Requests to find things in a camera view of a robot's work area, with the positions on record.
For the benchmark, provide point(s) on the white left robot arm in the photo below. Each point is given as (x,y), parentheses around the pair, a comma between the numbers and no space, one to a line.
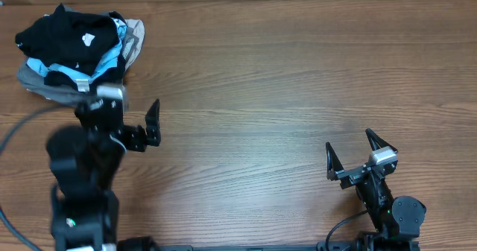
(84,160)

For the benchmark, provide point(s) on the black folded garment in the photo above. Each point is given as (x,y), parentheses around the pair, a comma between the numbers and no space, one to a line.
(112,72)

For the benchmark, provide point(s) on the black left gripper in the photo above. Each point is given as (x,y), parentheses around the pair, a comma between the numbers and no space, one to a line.
(137,139)

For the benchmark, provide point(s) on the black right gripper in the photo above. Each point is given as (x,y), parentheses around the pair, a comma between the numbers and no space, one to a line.
(358,172)

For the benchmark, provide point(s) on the black t-shirt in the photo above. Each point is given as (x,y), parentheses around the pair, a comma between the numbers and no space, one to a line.
(69,38)

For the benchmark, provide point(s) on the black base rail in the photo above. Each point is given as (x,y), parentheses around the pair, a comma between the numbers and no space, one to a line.
(319,246)

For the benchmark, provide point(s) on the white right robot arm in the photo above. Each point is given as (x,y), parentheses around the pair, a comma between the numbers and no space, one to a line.
(396,220)

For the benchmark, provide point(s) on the light blue printed t-shirt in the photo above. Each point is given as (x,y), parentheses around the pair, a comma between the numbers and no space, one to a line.
(39,68)

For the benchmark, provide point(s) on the grey folded garment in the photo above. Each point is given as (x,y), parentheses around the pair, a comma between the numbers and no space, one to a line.
(61,94)

